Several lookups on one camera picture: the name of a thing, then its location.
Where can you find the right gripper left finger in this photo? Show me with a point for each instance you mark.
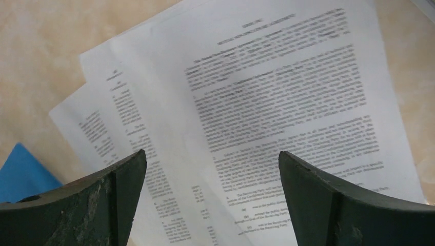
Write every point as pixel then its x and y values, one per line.
pixel 98 209

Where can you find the blue file folder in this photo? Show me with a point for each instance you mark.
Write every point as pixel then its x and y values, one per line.
pixel 22 175

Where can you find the printed paper sheet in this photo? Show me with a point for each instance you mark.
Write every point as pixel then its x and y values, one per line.
pixel 228 85
pixel 110 118

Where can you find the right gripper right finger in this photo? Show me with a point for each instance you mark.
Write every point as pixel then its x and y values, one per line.
pixel 327 210

